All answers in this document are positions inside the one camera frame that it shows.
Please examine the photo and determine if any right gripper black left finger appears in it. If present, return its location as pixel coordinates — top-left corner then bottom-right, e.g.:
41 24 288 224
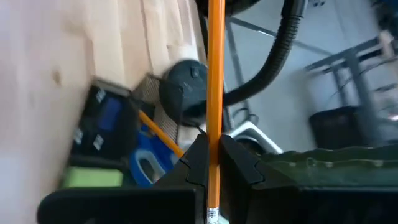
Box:
154 133 209 224

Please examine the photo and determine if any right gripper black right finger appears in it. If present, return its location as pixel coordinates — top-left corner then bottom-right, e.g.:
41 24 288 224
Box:
219 134 300 224

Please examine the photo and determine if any orange pencil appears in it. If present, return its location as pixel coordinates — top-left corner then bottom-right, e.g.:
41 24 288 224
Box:
206 0 226 224
138 109 185 159

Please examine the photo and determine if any green sticky note pad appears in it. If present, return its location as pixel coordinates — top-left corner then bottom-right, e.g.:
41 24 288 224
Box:
60 166 124 189

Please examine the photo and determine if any black mesh desk organizer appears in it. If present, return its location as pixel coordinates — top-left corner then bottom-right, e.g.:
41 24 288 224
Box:
60 73 187 191

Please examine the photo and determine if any white square planter pot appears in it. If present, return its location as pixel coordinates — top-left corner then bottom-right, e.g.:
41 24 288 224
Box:
228 120 284 156

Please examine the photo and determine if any black gooseneck desk lamp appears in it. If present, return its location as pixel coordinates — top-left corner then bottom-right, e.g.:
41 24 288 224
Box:
159 0 308 127

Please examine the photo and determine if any tall green cactus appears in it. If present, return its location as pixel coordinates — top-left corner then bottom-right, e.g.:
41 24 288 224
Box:
261 143 398 188

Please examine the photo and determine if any black waste bin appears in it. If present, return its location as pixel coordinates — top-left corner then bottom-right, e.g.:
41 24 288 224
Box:
309 105 384 151

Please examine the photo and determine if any gray metal workbench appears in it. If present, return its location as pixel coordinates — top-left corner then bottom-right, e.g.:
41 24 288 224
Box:
304 29 398 108

